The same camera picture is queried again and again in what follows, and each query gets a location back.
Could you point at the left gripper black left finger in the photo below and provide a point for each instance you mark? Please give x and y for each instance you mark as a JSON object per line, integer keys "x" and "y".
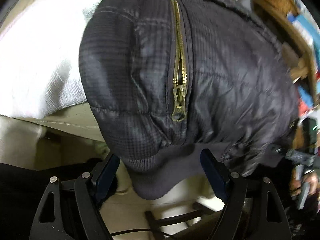
{"x": 71, "y": 209}

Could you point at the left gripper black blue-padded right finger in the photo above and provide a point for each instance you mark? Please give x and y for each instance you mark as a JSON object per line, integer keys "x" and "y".
{"x": 252, "y": 207}

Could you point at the wooden shelf unit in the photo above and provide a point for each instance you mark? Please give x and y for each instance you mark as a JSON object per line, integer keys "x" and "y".
{"x": 298, "y": 33}

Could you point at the black plaid puffer jacket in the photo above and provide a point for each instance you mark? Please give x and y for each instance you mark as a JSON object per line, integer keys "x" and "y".
{"x": 166, "y": 79}

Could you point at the white pink fleece blanket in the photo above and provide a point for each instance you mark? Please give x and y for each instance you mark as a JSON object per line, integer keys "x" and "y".
{"x": 40, "y": 58}

